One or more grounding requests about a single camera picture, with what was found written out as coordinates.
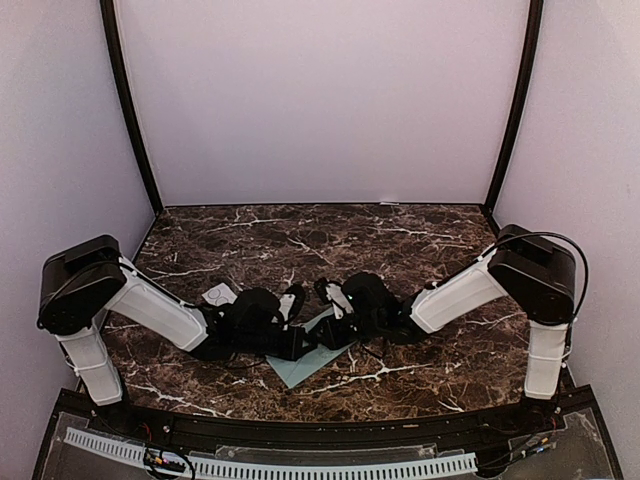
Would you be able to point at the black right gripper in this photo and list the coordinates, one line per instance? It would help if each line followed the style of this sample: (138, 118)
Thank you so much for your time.
(331, 338)

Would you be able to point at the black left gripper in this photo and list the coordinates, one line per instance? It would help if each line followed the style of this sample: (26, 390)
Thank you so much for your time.
(292, 351)

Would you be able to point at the light blue paper envelope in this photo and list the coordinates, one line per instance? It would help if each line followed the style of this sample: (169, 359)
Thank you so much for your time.
(293, 373)

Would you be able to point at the white sticker seal sheet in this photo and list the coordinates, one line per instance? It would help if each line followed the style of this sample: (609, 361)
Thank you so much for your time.
(219, 295)

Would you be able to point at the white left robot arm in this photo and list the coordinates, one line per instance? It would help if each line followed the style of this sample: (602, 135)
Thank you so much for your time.
(80, 282)

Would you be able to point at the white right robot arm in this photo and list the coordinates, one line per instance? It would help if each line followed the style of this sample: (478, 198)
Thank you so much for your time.
(533, 269)

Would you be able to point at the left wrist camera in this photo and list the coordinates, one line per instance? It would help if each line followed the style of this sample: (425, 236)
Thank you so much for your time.
(291, 303)

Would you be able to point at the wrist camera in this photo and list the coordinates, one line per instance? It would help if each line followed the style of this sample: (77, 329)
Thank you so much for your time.
(331, 292)
(291, 303)

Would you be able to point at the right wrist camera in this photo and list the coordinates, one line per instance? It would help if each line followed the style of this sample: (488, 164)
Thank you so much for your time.
(331, 292)

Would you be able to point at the white slotted cable duct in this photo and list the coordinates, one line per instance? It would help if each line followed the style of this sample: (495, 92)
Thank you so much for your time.
(254, 463)

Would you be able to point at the black front rail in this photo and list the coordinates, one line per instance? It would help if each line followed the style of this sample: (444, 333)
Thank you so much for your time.
(479, 428)

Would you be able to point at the black left corner post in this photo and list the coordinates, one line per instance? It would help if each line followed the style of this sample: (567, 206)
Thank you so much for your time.
(119, 72)

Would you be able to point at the black corner post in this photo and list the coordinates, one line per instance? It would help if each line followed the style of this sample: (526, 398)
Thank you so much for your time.
(525, 69)
(119, 72)

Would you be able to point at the black right corner post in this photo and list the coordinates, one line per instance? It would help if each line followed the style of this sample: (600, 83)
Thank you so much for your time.
(525, 69)

